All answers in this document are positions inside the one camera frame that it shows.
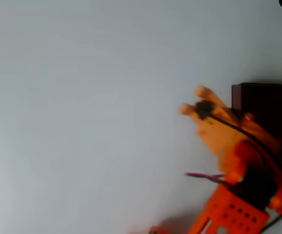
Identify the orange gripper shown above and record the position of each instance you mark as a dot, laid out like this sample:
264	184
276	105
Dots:
212	136

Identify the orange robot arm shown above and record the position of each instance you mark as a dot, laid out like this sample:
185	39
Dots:
228	209

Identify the dark brown box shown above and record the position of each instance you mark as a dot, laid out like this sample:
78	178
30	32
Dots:
265	104

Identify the small black gripper camera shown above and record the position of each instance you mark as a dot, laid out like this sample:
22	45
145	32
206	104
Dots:
204	108

